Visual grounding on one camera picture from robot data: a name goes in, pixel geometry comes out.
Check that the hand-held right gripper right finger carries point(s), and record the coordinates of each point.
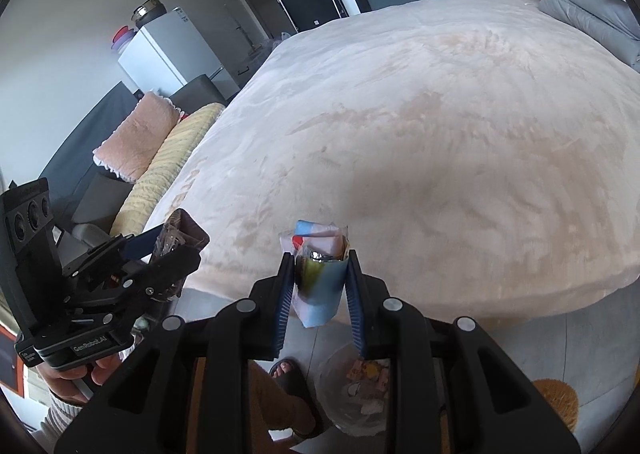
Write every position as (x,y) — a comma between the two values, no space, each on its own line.
(355,306)

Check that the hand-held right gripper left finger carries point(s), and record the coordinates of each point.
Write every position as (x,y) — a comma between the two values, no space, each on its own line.
(285,306)

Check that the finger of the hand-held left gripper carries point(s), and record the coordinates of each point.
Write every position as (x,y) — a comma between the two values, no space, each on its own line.
(167,274)
(140,244)

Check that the colourful snack wrapper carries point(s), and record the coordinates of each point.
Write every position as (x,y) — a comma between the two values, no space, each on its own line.
(317,284)

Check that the brown snack wrapper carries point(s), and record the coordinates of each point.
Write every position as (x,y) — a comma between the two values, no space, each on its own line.
(182,231)

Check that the clear plastic bin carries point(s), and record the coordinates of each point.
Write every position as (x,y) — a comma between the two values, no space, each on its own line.
(360,394)

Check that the person's left forearm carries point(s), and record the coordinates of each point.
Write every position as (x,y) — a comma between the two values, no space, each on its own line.
(62,416)

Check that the person's left hand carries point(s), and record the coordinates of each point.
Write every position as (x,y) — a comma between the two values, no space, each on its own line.
(75,379)

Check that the grey mattress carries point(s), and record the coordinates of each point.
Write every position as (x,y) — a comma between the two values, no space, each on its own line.
(202,301)

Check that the person's left foot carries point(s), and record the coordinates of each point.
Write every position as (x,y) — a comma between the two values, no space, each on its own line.
(287,373)

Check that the yellow quilted cover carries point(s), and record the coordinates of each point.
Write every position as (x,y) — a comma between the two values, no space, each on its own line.
(165,164)

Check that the person's left leg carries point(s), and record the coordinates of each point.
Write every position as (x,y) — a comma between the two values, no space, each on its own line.
(265,414)

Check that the black slipper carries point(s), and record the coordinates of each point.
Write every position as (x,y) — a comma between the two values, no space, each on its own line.
(305,416)

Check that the dark grey sofa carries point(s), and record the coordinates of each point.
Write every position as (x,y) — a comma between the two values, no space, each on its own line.
(75,149)

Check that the beige plush blanket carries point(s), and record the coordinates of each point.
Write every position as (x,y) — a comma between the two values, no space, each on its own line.
(425,149)

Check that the white fridge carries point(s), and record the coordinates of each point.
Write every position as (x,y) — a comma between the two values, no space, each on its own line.
(165,54)

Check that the red lidded plastic container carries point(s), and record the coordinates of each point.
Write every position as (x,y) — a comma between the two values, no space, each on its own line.
(122,38)

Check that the brown round mat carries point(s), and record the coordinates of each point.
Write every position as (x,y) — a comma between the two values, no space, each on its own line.
(556,401)

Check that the metal cooking pot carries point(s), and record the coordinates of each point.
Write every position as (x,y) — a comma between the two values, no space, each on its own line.
(149,10)

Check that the clear plastic bag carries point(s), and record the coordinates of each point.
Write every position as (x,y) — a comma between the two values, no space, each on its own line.
(277,40)

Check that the grey folded duvet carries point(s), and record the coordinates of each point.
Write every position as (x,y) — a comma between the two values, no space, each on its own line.
(590,14)

